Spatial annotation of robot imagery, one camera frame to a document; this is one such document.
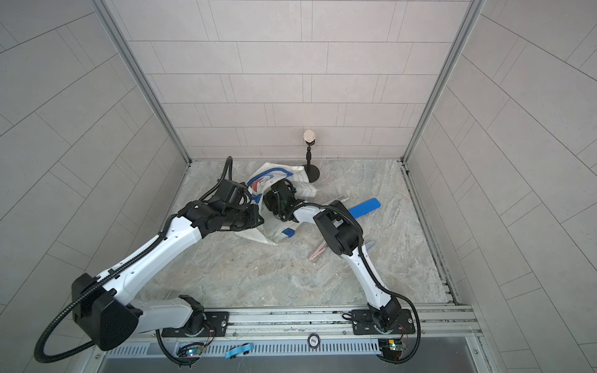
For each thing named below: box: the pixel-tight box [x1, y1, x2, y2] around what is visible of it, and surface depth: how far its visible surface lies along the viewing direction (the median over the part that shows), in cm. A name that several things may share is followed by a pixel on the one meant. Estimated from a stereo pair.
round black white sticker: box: [307, 333, 322, 349], surface depth 70 cm
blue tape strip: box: [225, 342, 255, 360], surface depth 67 cm
